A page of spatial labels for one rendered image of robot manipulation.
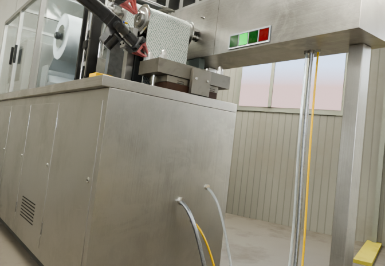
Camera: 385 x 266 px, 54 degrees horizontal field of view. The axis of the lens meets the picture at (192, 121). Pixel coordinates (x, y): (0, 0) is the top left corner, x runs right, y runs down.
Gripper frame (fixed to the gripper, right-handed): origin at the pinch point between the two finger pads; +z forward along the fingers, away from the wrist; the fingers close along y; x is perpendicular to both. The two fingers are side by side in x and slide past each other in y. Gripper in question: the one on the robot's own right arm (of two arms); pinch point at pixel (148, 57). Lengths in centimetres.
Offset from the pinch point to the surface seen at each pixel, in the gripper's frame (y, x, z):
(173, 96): 26.0, -17.1, 8.7
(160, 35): 0.3, 12.6, -1.2
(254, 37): 36.9, 24.7, 20.3
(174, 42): 0.3, 15.6, 6.4
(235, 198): -148, 27, 230
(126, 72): -7.8, -9.6, -1.0
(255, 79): -139, 142, 166
